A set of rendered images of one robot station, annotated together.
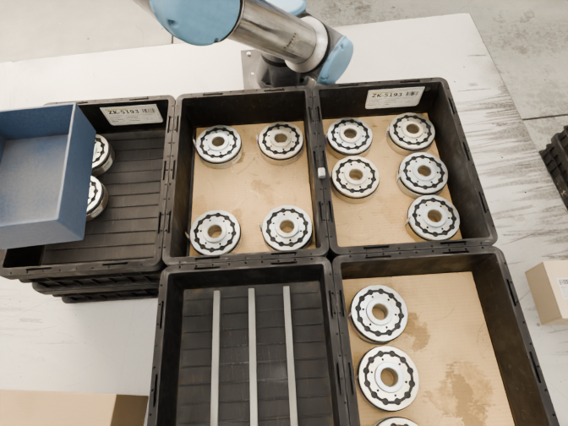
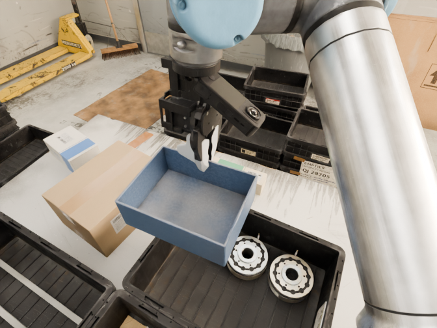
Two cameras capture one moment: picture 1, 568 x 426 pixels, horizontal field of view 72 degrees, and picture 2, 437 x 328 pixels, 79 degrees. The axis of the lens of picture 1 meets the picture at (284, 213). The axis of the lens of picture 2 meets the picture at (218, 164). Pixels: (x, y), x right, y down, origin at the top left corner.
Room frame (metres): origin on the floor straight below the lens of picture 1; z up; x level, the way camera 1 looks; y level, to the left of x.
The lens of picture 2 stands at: (0.51, 0.14, 1.49)
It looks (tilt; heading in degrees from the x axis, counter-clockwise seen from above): 46 degrees down; 117
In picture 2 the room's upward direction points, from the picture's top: straight up
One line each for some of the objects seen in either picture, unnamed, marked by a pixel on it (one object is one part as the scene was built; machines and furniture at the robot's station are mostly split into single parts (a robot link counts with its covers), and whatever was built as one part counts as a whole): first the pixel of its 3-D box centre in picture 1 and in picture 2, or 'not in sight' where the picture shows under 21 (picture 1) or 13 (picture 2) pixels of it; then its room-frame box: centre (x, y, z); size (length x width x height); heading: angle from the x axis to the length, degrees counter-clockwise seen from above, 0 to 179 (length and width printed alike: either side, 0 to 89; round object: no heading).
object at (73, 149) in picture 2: not in sight; (74, 150); (-0.39, 0.58, 0.75); 0.20 x 0.12 x 0.09; 168
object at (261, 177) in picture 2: not in sight; (233, 174); (0.25, 0.77, 0.73); 0.24 x 0.06 x 0.06; 2
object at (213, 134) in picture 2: not in sight; (200, 143); (0.30, 0.47, 1.15); 0.06 x 0.03 x 0.09; 1
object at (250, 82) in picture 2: not in sight; (272, 108); (0.10, 1.80, 0.37); 0.42 x 0.34 x 0.46; 3
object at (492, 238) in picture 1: (393, 158); not in sight; (0.43, -0.23, 0.92); 0.40 x 0.30 x 0.02; 179
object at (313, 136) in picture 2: not in sight; (318, 159); (0.52, 1.41, 0.37); 0.40 x 0.30 x 0.45; 3
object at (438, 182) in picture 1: (423, 172); not in sight; (0.43, -0.30, 0.86); 0.10 x 0.10 x 0.01
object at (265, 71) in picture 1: (282, 62); not in sight; (0.85, -0.03, 0.80); 0.15 x 0.15 x 0.10
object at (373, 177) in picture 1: (355, 176); not in sight; (0.43, -0.16, 0.86); 0.10 x 0.10 x 0.01
